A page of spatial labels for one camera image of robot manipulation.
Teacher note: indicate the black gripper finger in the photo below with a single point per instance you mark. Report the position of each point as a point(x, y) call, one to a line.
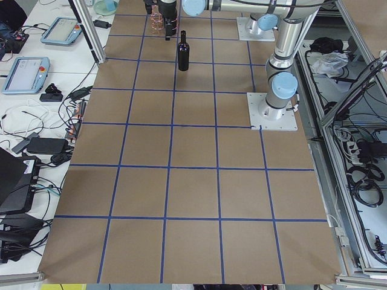
point(168, 34)

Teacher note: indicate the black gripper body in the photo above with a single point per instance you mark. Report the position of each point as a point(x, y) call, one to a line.
point(169, 12)

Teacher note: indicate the dark wine bottle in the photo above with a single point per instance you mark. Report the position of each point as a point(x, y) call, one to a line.
point(183, 51)

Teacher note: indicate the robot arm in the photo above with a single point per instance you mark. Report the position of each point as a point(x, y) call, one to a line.
point(294, 19)

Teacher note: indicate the green bowl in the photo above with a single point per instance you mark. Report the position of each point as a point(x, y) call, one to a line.
point(105, 7)

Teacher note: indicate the teach pendant far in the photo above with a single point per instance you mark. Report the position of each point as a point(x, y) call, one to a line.
point(63, 32)

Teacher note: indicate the teach pendant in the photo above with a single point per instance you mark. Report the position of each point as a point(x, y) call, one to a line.
point(27, 75)
point(63, 32)

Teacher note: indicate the teach pendant near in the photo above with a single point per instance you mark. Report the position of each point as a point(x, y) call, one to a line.
point(27, 75)

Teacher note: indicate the black power adapter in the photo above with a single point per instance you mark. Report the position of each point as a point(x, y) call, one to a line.
point(46, 146)

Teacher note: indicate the black laptop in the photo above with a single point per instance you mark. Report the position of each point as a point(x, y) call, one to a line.
point(18, 176)

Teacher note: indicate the copper wire wine basket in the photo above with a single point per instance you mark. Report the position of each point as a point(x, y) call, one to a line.
point(157, 25)

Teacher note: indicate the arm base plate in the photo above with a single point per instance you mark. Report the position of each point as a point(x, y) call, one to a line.
point(263, 117)
point(255, 28)

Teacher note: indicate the aluminium frame post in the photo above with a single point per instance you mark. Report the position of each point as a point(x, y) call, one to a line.
point(85, 21)

